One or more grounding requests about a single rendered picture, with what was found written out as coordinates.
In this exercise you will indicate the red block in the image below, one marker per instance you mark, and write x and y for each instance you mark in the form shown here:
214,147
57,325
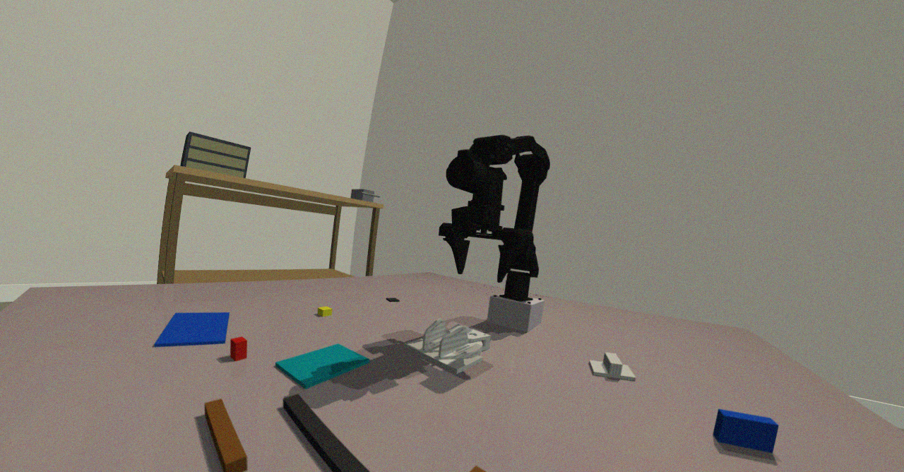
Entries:
238,348

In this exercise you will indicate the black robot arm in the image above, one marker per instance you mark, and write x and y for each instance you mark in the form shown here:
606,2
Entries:
471,172

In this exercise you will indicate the teal flat rectangular plate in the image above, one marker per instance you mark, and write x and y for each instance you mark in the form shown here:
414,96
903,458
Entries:
320,365

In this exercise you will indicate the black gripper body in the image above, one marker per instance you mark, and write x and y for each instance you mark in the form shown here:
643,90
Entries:
509,236

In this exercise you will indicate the black rectangular bar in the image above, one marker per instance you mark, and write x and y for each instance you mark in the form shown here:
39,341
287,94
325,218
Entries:
337,457

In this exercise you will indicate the blue flat plate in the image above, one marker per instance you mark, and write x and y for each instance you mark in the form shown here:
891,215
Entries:
185,329

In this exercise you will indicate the cream housing plate with holes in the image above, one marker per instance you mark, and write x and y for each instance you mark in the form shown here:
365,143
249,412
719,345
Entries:
479,336

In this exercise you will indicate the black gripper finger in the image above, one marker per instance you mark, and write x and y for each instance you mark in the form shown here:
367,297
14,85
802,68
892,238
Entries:
507,256
460,252

